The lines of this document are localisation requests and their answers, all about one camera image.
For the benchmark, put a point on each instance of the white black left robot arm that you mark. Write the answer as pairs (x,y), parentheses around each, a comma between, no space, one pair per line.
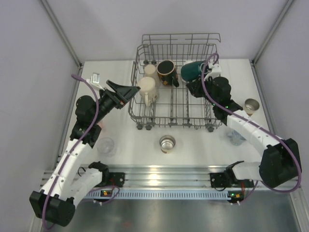
(280,160)

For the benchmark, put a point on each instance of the cream mug green inside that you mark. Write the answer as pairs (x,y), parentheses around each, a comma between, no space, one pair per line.
(148,90)

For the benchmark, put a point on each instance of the clear glass tumbler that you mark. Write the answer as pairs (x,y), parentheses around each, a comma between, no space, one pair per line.
(106,147)

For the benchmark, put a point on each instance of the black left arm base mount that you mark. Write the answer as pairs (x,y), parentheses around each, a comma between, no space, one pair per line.
(227,179)

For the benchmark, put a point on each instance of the white cup teal base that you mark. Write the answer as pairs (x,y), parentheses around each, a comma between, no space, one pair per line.
(191,70)

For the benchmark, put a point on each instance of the black skull mug red inside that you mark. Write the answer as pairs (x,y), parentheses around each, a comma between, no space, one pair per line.
(167,73)

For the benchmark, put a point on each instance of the perforated blue-grey cable tray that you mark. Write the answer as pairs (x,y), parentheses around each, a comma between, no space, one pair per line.
(173,194)

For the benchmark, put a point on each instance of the light blue mug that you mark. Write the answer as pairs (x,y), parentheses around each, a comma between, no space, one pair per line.
(235,138)

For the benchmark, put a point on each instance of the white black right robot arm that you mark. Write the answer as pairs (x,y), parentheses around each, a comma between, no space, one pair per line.
(59,197)

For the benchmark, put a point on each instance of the aluminium corner frame post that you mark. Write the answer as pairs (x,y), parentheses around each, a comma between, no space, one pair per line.
(52,16)

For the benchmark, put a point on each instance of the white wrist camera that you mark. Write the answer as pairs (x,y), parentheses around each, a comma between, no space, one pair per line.
(212,70)
(94,81)

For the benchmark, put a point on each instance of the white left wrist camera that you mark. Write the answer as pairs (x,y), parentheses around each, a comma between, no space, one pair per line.
(212,70)

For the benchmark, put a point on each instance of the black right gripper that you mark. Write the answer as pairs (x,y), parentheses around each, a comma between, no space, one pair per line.
(110,100)

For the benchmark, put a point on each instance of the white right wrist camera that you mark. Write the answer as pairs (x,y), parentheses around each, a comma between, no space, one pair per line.
(94,81)

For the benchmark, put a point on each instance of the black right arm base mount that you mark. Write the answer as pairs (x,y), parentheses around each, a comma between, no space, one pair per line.
(111,179)

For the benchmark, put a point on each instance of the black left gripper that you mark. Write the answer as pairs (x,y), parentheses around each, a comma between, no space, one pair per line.
(203,88)

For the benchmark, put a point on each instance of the beige plain cup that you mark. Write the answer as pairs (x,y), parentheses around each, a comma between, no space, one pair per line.
(150,71)

